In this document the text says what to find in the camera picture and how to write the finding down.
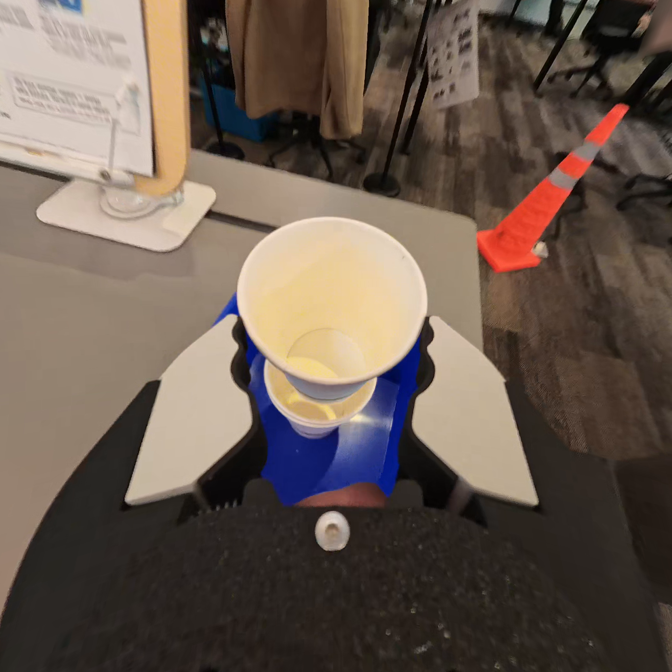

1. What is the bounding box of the tan cardboard box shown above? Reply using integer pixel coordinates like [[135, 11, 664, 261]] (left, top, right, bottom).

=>
[[226, 0, 371, 140]]

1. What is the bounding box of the black office chair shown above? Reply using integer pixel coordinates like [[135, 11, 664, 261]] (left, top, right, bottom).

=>
[[567, 0, 658, 96]]

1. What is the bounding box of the orange traffic cone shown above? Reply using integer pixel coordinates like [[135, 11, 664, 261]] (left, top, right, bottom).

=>
[[477, 103, 631, 274]]

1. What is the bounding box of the instruction sheet on stand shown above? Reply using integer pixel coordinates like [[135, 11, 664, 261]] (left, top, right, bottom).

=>
[[0, 76, 217, 254]]

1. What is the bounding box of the printed poster sign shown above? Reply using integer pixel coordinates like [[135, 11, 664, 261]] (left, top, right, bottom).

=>
[[426, 0, 481, 111]]

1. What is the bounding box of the person's right hand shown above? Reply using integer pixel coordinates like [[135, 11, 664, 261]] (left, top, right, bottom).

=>
[[296, 483, 386, 509]]

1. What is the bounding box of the blue plastic bin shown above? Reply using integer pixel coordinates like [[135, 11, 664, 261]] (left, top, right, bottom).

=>
[[212, 291, 423, 507]]

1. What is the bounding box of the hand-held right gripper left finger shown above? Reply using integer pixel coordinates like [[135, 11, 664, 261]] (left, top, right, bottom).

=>
[[124, 316, 268, 512]]

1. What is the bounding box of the blue crate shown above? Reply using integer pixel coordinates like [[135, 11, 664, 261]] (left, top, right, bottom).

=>
[[202, 73, 275, 144]]

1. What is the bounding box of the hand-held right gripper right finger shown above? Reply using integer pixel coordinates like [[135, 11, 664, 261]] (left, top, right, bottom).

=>
[[397, 315, 540, 513]]

